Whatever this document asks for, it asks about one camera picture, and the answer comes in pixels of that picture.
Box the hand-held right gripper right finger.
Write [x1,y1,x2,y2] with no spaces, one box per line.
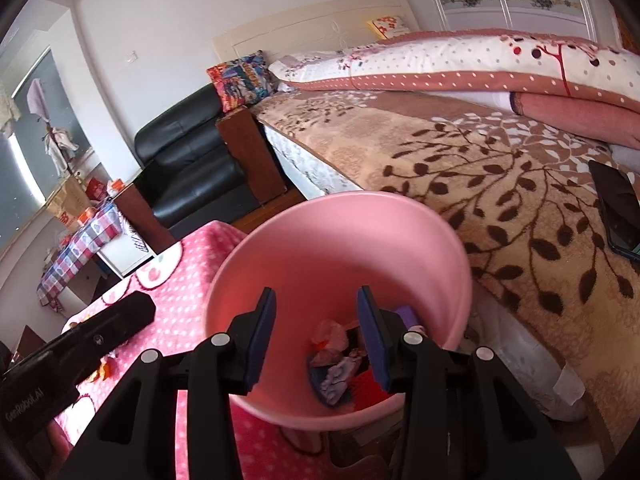
[356,286,583,480]

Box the purple wrapper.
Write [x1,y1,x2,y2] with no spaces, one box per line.
[307,305,418,406]

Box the cream headboard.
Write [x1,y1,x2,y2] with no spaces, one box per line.
[211,0,420,68]

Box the black smartphone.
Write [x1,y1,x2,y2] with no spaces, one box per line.
[587,160,640,261]

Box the white desk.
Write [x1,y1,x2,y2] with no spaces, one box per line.
[60,232,153,311]

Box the colourful printed pillow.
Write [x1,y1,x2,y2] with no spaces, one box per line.
[206,50,278,112]

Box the pink wrapper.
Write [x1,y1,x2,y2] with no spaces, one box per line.
[312,319,351,350]

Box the orange white wrapper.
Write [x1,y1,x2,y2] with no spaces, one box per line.
[87,357,118,386]

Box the coat rack with clothes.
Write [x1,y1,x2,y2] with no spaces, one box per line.
[25,77,81,181]

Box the brown paper bag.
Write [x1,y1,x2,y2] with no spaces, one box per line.
[47,180,96,231]

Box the black leather armchair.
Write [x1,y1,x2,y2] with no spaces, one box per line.
[120,82,288,253]

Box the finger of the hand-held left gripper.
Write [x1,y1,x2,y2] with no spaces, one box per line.
[54,291,156,377]

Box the white wardrobe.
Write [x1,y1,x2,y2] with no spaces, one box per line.
[417,0,621,43]

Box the checkered cloth side table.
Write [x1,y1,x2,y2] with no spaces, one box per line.
[36,205,125,308]

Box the yellow floral pillow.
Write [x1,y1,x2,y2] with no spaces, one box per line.
[366,15,412,41]

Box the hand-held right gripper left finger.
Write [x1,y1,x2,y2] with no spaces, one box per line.
[60,287,277,480]

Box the rolled white pink quilt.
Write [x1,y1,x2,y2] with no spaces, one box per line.
[269,27,640,138]

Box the bed with floral bedding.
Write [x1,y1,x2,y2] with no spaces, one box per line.
[252,91,640,451]

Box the pink plastic bucket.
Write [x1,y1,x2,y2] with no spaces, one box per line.
[205,191,473,433]

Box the red knit pad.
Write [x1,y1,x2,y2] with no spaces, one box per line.
[350,370,396,406]

